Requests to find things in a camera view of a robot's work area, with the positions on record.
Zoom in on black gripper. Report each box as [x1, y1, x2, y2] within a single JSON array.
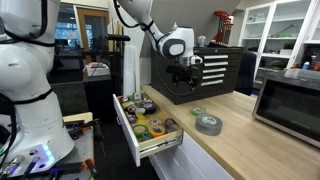
[[166, 65, 202, 93]]

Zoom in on green masking tape roll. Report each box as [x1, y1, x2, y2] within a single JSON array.
[[191, 107, 206, 116]]

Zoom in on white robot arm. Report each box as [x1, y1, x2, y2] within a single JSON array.
[[0, 0, 74, 171]]

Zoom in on black tape roll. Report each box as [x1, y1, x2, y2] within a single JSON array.
[[143, 102, 156, 114]]

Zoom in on dark brown tape roll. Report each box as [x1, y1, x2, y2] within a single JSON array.
[[164, 118, 180, 133]]

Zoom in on clear tape roll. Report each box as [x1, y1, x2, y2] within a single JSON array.
[[149, 119, 162, 125]]

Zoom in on orange tape roll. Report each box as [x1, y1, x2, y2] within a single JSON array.
[[148, 125, 166, 137]]

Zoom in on yellow tape roll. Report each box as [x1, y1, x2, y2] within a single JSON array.
[[136, 114, 146, 120]]

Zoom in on open white wooden drawer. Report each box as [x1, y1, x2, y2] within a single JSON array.
[[113, 95, 183, 167]]

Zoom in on purple tape roll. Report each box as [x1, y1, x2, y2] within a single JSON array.
[[127, 115, 137, 124]]

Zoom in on green tape roll in drawer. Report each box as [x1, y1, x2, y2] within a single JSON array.
[[132, 124, 148, 138]]

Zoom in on dark brown tool chest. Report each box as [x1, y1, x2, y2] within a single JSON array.
[[151, 47, 243, 104]]

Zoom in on silver metal can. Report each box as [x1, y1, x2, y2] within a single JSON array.
[[197, 36, 206, 48]]

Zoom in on white box on desk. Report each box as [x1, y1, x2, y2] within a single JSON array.
[[83, 62, 110, 76]]

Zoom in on silver microwave oven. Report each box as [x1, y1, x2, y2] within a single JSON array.
[[252, 69, 320, 148]]

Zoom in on white shelving unit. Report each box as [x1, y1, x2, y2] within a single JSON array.
[[238, 0, 319, 89]]

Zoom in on grey duct tape roll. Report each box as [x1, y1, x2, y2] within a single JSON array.
[[195, 114, 223, 136]]

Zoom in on red handled clamps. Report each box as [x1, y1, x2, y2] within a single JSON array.
[[214, 10, 233, 44]]

